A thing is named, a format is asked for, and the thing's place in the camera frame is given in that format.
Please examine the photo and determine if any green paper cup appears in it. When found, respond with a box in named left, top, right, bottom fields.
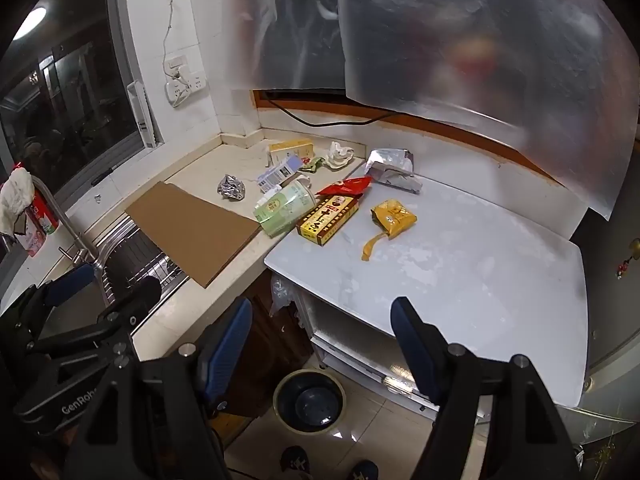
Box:
left=252, top=176, right=320, bottom=239

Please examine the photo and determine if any white cloth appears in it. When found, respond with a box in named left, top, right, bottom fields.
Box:
left=0, top=166, right=36, bottom=236

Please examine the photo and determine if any red snack packet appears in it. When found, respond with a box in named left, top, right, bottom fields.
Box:
left=316, top=176, right=373, bottom=198

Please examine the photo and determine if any white tissue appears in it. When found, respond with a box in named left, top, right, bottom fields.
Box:
left=326, top=141, right=357, bottom=170

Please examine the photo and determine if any translucent plastic sheet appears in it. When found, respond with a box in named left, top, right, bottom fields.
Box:
left=220, top=0, right=351, bottom=92
left=332, top=0, right=640, bottom=221

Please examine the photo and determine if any thin white cable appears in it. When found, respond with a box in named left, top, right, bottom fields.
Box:
left=157, top=0, right=177, bottom=81

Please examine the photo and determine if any blue white carton box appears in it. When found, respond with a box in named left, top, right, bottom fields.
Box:
left=256, top=155, right=313, bottom=195

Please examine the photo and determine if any white cabinet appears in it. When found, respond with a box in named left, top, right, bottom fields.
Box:
left=295, top=290, right=486, bottom=418

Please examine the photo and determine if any grey refrigerator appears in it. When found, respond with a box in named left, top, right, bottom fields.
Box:
left=570, top=210, right=640, bottom=411

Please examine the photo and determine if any brown cardboard sheet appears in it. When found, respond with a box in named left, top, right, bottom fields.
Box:
left=124, top=181, right=262, bottom=289

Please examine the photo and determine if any crumpled silver foil ball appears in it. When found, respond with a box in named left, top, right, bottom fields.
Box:
left=216, top=174, right=248, bottom=202

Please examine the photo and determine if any white power strip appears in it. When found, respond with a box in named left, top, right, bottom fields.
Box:
left=166, top=72, right=207, bottom=108

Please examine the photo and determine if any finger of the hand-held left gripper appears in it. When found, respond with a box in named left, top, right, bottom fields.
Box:
left=27, top=275, right=163, bottom=361
left=0, top=264, right=97, bottom=346

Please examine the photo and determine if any hanging clear plastic bag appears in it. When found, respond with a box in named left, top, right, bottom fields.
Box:
left=270, top=275, right=301, bottom=316

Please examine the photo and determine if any silver white foil pouch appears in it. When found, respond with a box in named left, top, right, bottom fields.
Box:
left=365, top=148, right=423, bottom=195

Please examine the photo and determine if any red yellow carton box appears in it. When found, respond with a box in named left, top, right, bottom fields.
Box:
left=296, top=194, right=362, bottom=249

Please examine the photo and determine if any red bottle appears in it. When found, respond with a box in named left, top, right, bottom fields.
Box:
left=12, top=162, right=61, bottom=258

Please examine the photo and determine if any yellow white carton box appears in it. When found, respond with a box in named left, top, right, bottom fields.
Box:
left=269, top=139, right=316, bottom=166

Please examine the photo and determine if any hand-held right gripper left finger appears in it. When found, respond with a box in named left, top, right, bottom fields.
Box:
left=65, top=297, right=256, bottom=480

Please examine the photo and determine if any round dark trash bin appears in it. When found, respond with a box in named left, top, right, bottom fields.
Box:
left=272, top=369, right=347, bottom=435

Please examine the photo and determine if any brown wooden cabinet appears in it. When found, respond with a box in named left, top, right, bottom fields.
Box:
left=210, top=270, right=311, bottom=441

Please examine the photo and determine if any orange wooden frame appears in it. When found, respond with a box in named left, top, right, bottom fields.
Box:
left=252, top=89, right=571, bottom=186

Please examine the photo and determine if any black pen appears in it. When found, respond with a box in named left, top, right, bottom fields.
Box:
left=91, top=164, right=121, bottom=186

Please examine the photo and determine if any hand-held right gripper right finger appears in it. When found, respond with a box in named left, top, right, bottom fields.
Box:
left=390, top=296, right=596, bottom=480

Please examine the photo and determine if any yellow snack packet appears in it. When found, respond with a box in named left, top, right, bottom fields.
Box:
left=361, top=199, right=418, bottom=262

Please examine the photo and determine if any thick black cable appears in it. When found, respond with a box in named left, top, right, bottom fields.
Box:
left=260, top=91, right=396, bottom=127

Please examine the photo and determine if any steel sink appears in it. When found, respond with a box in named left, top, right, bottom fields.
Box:
left=45, top=212, right=191, bottom=341

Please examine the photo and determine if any window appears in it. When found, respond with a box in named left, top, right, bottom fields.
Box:
left=0, top=0, right=151, bottom=201

